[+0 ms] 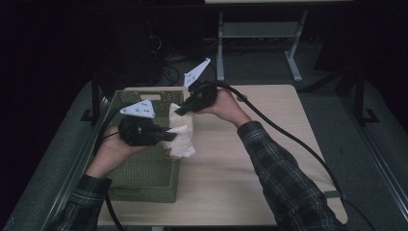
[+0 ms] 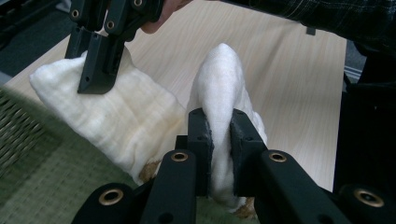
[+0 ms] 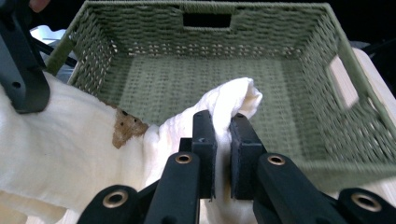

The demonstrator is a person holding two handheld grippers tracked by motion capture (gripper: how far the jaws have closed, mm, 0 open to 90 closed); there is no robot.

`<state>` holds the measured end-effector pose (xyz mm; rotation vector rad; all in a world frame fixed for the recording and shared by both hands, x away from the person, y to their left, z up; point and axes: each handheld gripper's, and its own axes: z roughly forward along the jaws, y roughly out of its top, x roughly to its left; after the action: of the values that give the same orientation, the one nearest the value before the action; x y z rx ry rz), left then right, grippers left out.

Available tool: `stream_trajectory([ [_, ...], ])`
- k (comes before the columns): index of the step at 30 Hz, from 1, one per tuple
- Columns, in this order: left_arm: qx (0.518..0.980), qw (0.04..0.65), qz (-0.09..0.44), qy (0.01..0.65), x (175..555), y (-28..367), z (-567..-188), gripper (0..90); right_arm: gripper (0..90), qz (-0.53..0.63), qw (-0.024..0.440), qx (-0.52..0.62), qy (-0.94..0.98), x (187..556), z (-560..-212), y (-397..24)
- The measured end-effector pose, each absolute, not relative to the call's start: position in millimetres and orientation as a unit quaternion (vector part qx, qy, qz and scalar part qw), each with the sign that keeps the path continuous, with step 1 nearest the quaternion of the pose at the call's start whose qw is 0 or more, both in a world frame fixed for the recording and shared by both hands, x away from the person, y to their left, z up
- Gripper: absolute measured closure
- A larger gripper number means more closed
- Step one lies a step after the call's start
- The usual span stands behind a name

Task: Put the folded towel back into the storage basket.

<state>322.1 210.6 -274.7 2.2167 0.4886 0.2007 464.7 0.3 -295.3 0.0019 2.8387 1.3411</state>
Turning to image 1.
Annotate green woven plastic basket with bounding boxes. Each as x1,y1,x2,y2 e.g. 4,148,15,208
102,90,186,204

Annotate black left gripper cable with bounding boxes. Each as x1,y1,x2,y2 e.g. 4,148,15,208
95,105,130,231

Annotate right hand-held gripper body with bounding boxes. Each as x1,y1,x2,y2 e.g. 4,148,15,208
183,57,219,113

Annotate white cloth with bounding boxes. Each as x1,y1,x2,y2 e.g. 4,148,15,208
161,102,197,161

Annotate tangle of floor cables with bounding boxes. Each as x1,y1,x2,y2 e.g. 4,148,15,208
145,33,219,87

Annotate person's right hand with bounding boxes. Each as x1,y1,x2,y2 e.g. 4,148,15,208
194,89,253,129

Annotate person's left hand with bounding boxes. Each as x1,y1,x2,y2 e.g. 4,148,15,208
85,125,150,179

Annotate white metal table frame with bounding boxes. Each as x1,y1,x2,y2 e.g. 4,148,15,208
215,9,309,84

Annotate black metal stand post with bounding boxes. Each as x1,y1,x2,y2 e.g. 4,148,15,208
352,65,380,127
80,68,103,125

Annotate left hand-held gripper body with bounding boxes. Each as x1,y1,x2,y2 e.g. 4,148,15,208
117,98,162,147

